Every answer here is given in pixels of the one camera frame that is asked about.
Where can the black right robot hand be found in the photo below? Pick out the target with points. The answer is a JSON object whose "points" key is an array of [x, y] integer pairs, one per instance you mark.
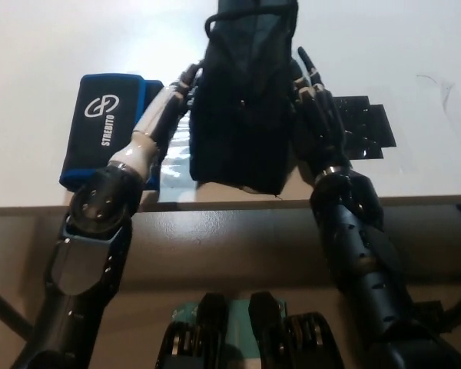
{"points": [[322, 127]]}

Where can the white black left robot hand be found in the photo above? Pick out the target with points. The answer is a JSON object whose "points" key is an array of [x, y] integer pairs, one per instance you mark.
{"points": [[165, 111]]}

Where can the black fabric lunch bag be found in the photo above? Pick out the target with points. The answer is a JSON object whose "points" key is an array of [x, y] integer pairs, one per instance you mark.
{"points": [[246, 115]]}

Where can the clear plastic bag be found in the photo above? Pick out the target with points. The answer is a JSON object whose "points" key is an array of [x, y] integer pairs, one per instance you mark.
{"points": [[176, 161]]}

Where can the black blue-trimmed Strebito pouch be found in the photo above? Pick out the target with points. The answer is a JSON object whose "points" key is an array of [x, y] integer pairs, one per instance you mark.
{"points": [[100, 130]]}

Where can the thin black thread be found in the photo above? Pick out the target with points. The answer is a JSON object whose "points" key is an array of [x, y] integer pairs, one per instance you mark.
{"points": [[434, 78]]}

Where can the dark table leg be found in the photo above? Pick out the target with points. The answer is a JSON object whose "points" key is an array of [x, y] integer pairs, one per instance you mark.
{"points": [[7, 307]]}

